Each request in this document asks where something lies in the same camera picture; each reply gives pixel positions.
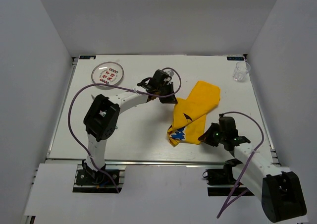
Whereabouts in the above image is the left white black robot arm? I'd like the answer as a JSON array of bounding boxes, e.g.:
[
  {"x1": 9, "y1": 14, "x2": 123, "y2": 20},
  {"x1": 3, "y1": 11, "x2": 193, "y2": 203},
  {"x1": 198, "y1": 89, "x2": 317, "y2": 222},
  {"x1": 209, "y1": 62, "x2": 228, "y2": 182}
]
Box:
[{"x1": 82, "y1": 68, "x2": 177, "y2": 184}]

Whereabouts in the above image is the yellow printed cloth napkin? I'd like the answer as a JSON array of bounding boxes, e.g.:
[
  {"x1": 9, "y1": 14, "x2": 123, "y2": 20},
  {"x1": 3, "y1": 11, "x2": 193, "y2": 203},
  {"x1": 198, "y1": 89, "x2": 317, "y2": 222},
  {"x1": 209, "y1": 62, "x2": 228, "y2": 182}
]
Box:
[{"x1": 167, "y1": 81, "x2": 221, "y2": 147}]

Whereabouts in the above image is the black corner label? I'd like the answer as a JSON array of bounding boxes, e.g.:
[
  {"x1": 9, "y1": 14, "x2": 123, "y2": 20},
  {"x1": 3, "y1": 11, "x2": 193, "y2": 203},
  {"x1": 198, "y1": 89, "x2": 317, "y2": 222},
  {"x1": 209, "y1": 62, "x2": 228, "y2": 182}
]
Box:
[
  {"x1": 79, "y1": 55, "x2": 96, "y2": 60},
  {"x1": 226, "y1": 56, "x2": 245, "y2": 61}
]

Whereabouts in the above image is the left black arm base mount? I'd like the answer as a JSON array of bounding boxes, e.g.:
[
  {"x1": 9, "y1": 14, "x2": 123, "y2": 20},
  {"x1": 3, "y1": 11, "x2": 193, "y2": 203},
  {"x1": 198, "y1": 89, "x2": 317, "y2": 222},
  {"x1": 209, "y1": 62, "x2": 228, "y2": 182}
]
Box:
[{"x1": 72, "y1": 168, "x2": 125, "y2": 194}]

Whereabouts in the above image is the clear drinking glass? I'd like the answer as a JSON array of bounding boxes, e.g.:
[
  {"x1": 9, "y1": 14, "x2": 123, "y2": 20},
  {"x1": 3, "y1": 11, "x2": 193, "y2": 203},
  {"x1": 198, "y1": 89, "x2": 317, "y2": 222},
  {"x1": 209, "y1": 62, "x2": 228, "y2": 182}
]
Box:
[{"x1": 232, "y1": 61, "x2": 251, "y2": 82}]

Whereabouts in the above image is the white plate with red characters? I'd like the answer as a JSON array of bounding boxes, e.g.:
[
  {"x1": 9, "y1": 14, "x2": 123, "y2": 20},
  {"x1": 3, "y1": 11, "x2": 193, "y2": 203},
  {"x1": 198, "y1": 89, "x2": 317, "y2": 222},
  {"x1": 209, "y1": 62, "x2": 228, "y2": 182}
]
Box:
[{"x1": 91, "y1": 61, "x2": 124, "y2": 85}]

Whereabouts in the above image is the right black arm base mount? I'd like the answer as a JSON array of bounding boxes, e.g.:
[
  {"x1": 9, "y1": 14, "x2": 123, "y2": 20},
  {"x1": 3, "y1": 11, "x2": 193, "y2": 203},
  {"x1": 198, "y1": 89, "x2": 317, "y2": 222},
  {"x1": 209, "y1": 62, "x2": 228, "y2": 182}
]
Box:
[{"x1": 202, "y1": 168, "x2": 236, "y2": 197}]

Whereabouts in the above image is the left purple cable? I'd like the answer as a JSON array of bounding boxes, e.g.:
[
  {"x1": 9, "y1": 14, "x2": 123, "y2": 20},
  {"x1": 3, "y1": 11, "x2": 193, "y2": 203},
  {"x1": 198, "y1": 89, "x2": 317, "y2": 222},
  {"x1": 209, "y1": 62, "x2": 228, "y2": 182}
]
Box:
[{"x1": 68, "y1": 67, "x2": 182, "y2": 194}]

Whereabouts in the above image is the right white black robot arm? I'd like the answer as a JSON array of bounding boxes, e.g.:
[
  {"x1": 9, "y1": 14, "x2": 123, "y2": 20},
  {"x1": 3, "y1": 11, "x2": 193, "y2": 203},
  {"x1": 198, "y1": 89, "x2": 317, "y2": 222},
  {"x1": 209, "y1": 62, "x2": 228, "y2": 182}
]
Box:
[{"x1": 199, "y1": 112, "x2": 307, "y2": 223}]

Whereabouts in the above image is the left black corner label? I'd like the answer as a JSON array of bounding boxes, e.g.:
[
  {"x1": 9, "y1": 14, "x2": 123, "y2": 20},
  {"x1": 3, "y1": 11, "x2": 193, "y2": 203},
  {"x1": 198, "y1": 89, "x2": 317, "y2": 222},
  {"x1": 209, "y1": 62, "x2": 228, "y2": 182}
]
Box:
[{"x1": 79, "y1": 55, "x2": 96, "y2": 60}]

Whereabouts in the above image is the right black corner label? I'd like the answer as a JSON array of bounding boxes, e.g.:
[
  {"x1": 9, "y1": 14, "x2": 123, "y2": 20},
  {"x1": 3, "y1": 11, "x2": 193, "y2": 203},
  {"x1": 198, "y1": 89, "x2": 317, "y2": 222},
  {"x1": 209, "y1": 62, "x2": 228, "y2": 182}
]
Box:
[{"x1": 226, "y1": 56, "x2": 245, "y2": 61}]

